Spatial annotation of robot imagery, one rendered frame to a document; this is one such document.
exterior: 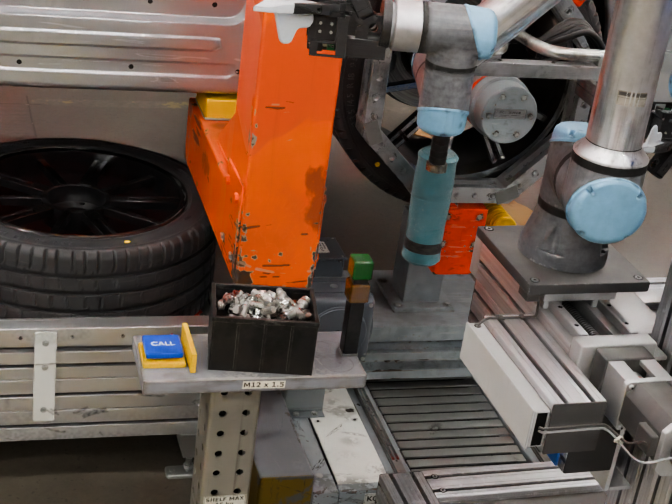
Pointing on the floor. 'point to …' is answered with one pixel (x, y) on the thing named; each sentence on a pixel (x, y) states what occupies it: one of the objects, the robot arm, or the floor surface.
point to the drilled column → (225, 447)
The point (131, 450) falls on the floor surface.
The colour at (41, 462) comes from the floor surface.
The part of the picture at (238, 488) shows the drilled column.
